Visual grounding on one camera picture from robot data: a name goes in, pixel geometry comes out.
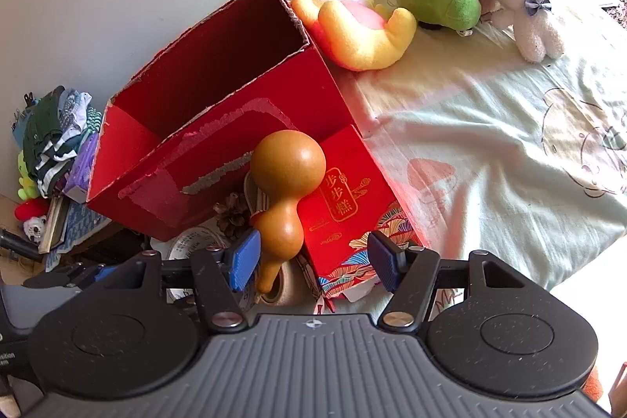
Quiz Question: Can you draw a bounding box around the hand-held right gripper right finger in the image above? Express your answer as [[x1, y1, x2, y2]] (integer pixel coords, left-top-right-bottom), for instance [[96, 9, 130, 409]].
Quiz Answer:
[[367, 231, 527, 331]]

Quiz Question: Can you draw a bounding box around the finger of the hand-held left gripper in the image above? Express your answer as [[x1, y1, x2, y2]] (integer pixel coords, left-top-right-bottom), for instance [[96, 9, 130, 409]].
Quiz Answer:
[[22, 262, 121, 292]]

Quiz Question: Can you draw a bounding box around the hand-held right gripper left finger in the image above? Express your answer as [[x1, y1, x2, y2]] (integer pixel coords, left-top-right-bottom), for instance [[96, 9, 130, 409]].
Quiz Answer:
[[100, 229, 261, 333]]

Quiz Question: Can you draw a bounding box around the brown pine cone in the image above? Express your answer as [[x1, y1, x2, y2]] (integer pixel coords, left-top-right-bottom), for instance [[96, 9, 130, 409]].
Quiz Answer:
[[214, 193, 253, 239]]

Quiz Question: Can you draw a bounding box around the beige packing tape roll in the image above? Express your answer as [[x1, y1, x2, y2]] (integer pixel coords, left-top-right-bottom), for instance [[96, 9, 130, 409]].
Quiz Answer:
[[257, 259, 314, 308]]

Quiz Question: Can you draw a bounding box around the beige pad red print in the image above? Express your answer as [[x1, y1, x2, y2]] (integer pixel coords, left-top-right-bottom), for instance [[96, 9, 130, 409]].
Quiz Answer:
[[243, 170, 270, 215]]

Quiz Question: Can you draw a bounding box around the small red printed gift box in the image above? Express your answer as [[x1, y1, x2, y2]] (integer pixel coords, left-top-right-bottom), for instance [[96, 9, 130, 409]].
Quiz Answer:
[[296, 124, 427, 301]]

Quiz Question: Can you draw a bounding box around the brown dried gourd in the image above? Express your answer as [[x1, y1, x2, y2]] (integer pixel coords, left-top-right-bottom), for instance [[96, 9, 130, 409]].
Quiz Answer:
[[250, 130, 326, 294]]

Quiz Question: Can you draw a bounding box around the large red cardboard box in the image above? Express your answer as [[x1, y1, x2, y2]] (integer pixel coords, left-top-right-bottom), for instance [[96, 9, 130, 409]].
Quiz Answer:
[[85, 0, 366, 242]]

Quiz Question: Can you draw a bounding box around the white round printed lid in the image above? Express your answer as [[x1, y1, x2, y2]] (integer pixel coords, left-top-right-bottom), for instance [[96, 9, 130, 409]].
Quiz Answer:
[[169, 226, 232, 263]]

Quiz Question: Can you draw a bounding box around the blue floral towel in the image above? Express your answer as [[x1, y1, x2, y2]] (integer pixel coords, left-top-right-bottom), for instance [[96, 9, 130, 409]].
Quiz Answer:
[[46, 200, 123, 272]]

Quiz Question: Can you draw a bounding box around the red and white plush toy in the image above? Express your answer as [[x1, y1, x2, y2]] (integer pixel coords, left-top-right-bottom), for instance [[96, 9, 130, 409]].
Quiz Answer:
[[14, 197, 51, 243]]

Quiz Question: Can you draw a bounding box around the small bright green toy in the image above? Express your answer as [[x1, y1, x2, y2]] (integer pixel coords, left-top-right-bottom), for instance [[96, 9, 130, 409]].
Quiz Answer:
[[17, 151, 40, 201]]

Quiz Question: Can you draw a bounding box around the pile of folded clothes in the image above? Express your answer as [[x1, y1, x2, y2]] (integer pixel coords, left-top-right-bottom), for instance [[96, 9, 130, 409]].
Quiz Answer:
[[12, 86, 106, 198]]

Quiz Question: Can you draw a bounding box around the yellow and pink plush toy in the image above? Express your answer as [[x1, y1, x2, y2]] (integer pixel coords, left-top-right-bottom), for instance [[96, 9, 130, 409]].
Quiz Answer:
[[291, 0, 417, 72]]

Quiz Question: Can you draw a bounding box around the white plush bear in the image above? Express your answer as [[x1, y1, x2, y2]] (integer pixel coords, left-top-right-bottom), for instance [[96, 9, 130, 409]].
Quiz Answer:
[[490, 0, 565, 62]]

